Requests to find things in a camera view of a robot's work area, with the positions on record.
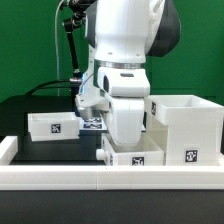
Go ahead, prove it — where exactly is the white fence wall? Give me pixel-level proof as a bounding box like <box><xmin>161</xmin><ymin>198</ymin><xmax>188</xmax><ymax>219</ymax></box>
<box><xmin>0</xmin><ymin>136</ymin><xmax>224</xmax><ymax>190</ymax></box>

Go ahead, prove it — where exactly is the white front drawer box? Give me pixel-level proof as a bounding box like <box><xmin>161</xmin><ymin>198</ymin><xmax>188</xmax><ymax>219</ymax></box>
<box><xmin>96</xmin><ymin>133</ymin><xmax>164</xmax><ymax>166</ymax></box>

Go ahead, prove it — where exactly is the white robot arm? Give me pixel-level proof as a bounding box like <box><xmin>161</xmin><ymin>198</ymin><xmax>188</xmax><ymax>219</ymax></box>
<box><xmin>76</xmin><ymin>0</ymin><xmax>181</xmax><ymax>146</ymax></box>

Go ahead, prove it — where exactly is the white thin cable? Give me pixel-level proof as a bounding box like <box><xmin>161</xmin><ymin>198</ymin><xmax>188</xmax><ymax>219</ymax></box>
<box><xmin>54</xmin><ymin>0</ymin><xmax>64</xmax><ymax>97</ymax></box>

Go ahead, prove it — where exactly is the marker tag sheet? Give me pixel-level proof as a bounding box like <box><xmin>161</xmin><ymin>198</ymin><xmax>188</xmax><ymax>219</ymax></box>
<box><xmin>80</xmin><ymin>117</ymin><xmax>107</xmax><ymax>130</ymax></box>

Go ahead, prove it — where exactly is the black cable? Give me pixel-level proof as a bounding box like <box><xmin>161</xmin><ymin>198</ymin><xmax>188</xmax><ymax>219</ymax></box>
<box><xmin>24</xmin><ymin>79</ymin><xmax>83</xmax><ymax>97</ymax></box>

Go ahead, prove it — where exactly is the white drawer box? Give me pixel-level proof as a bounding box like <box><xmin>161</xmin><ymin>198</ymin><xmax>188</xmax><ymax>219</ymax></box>
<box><xmin>28</xmin><ymin>112</ymin><xmax>80</xmax><ymax>141</ymax></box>
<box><xmin>96</xmin><ymin>133</ymin><xmax>164</xmax><ymax>166</ymax></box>

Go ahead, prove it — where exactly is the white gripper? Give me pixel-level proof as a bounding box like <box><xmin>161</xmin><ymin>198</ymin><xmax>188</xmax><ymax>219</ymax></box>
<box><xmin>103</xmin><ymin>96</ymin><xmax>144</xmax><ymax>146</ymax></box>

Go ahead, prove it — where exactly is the white drawer cabinet frame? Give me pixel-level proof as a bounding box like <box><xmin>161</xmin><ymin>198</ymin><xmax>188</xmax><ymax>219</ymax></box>
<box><xmin>145</xmin><ymin>95</ymin><xmax>224</xmax><ymax>166</ymax></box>

